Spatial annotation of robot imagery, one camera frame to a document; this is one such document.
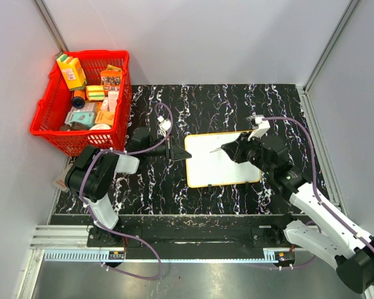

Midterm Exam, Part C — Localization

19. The pink white small box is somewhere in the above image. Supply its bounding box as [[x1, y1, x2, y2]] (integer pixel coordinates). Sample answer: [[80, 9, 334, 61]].
[[53, 169, 69, 192]]

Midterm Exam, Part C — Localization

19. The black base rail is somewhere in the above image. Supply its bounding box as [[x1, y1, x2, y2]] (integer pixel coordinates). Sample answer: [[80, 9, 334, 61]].
[[87, 214, 303, 252]]

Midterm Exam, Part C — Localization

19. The pink white carton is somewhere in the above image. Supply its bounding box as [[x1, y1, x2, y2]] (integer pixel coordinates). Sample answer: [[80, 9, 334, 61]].
[[100, 90, 119, 112]]

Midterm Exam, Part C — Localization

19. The orange small packet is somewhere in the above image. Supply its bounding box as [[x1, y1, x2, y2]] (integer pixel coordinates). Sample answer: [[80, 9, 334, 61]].
[[95, 111, 115, 126]]

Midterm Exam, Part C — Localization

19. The orange black bottle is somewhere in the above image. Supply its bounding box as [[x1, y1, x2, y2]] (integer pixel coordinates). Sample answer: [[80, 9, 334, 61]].
[[72, 90, 85, 109]]

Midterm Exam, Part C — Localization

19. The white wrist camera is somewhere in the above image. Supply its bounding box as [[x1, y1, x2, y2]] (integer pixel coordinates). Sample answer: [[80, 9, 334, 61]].
[[157, 116, 172, 137], [248, 115, 270, 141]]

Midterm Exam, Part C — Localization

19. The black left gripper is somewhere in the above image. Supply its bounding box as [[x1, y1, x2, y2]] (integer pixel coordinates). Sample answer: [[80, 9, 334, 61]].
[[144, 133, 192, 162]]

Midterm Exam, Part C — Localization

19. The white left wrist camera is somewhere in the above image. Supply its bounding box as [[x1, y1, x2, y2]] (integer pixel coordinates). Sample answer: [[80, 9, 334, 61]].
[[157, 116, 172, 137]]

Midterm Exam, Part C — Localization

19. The teal snack box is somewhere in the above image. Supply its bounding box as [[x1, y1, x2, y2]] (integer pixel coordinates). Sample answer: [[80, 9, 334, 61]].
[[64, 112, 96, 128]]

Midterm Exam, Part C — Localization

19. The white red marker pen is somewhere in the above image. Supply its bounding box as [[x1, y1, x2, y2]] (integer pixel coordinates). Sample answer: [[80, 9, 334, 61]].
[[209, 147, 222, 153]]

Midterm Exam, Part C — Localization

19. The yellow green sponge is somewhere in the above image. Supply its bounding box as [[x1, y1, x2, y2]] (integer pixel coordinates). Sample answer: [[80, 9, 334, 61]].
[[85, 85, 105, 102]]

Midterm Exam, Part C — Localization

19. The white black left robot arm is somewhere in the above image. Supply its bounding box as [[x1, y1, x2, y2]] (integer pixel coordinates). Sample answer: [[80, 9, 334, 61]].
[[64, 127, 192, 247]]

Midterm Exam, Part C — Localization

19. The white board with orange frame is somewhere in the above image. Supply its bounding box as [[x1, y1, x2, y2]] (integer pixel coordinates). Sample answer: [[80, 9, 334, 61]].
[[184, 131, 261, 188]]

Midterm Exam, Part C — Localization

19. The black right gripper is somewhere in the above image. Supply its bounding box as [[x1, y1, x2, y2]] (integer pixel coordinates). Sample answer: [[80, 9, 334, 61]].
[[221, 131, 273, 176]]

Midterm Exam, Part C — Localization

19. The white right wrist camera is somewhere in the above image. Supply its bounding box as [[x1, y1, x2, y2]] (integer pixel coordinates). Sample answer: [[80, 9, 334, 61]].
[[248, 115, 270, 141]]

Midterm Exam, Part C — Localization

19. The orange snack box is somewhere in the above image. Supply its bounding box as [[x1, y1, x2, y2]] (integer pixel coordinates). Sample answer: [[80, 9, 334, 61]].
[[100, 70, 122, 86]]

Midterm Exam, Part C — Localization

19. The yellow juice carton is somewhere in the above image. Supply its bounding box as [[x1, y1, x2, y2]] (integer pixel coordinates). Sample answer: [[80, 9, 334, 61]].
[[56, 53, 87, 91]]

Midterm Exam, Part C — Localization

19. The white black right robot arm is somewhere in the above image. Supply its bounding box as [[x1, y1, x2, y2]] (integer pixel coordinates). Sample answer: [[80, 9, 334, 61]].
[[221, 132, 374, 294]]

